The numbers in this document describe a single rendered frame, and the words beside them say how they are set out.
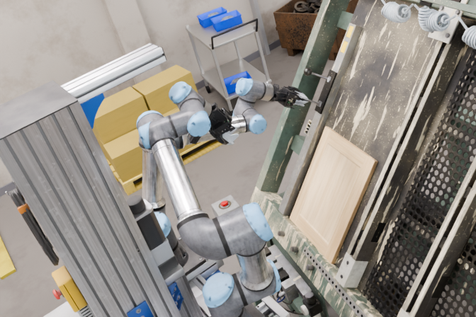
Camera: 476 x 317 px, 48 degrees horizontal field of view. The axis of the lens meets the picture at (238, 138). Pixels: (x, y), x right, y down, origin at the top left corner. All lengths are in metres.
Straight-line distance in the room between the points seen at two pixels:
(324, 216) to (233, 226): 0.97
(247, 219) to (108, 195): 0.45
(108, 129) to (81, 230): 3.30
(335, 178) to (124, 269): 1.02
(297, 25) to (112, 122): 2.44
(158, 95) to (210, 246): 3.62
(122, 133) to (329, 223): 3.00
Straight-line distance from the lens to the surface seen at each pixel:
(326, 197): 2.38
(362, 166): 2.23
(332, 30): 2.64
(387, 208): 2.09
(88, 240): 1.71
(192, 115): 1.64
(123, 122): 4.96
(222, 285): 1.85
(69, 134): 1.55
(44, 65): 5.55
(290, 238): 2.52
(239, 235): 1.47
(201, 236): 1.48
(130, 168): 4.77
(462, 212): 1.82
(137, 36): 5.69
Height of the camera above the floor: 2.57
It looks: 31 degrees down
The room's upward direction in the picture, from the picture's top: 17 degrees counter-clockwise
